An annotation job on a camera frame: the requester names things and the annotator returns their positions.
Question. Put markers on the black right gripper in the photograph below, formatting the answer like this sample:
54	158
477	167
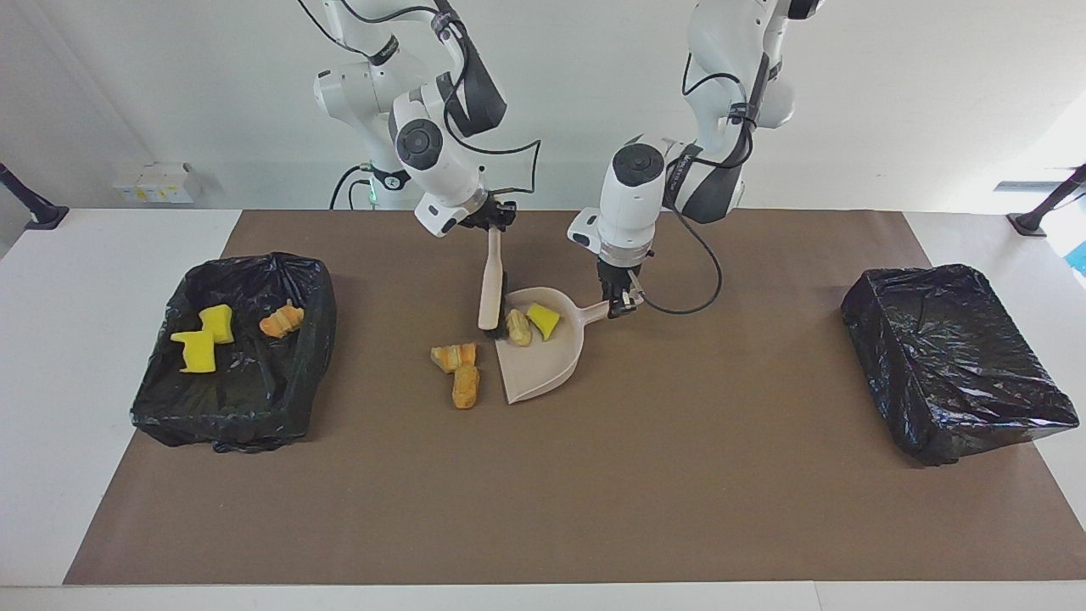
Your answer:
492	214

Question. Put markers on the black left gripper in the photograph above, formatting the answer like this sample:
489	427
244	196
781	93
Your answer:
619	276

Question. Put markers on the wooden hand brush black bristles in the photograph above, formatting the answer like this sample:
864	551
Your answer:
490	288

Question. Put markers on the small yellow sponge piece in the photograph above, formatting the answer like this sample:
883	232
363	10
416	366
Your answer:
543	321

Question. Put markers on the beige plastic dustpan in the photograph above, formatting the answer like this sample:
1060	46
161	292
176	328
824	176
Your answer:
543	365

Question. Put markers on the orange striped croissant piece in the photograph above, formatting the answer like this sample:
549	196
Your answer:
454	356

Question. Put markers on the brown bread roll piece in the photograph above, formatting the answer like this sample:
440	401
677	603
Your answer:
465	388

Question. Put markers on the pale and orange croissant piece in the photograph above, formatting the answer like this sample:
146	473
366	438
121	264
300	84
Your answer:
282	322

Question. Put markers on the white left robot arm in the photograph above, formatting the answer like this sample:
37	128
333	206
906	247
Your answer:
632	195

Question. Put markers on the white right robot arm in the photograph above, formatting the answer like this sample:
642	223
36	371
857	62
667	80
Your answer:
433	161

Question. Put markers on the bin lined black bag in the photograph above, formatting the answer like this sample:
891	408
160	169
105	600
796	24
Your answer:
254	399
950	365

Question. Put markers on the brown paper table mat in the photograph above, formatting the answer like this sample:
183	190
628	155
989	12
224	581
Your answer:
679	509

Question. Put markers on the blue object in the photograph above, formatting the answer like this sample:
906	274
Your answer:
1079	257

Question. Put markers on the white wall box cluster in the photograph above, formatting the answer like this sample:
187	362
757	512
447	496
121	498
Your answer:
157	182

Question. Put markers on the black camera stand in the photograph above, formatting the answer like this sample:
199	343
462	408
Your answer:
34	208
1039	212

